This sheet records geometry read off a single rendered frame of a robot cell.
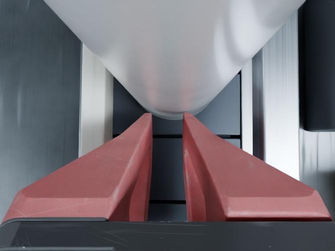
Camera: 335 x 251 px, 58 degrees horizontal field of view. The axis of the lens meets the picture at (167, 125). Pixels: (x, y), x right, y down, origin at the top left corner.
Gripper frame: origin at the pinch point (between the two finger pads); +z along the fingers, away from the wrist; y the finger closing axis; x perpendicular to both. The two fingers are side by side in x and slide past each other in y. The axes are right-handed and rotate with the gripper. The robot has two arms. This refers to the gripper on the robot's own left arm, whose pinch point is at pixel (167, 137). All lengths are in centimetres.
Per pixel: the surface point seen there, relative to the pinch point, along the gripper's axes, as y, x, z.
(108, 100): 3.0, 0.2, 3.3
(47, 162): 9.1, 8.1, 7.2
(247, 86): -4.8, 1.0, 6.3
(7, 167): 12.1, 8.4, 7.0
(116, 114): 3.0, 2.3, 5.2
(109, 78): 3.0, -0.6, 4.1
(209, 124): -2.5, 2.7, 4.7
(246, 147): -4.7, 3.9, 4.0
